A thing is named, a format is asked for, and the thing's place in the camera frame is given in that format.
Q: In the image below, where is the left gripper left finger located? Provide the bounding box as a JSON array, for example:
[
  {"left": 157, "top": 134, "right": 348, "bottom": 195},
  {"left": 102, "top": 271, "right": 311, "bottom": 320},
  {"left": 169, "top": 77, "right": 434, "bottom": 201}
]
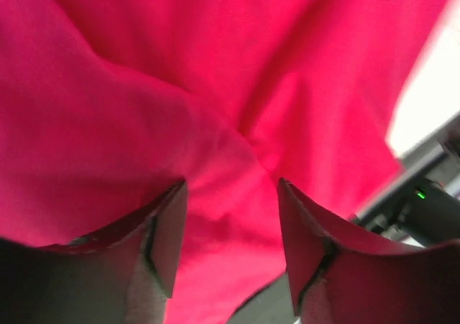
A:
[{"left": 1, "top": 181, "right": 188, "bottom": 323}]

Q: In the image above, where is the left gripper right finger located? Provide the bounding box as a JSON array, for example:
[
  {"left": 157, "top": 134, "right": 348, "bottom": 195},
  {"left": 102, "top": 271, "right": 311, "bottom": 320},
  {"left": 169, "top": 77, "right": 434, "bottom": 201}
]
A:
[{"left": 277, "top": 179, "right": 459, "bottom": 323}]

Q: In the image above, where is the magenta t-shirt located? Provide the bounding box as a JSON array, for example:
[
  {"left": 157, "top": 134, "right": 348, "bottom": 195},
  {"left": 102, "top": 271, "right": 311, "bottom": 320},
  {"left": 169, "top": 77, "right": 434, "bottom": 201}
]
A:
[{"left": 1, "top": 0, "right": 448, "bottom": 323}]

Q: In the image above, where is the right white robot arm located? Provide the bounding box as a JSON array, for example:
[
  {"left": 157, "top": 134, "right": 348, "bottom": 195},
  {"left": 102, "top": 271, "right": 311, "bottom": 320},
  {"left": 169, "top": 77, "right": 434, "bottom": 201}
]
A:
[{"left": 353, "top": 118, "right": 459, "bottom": 246}]

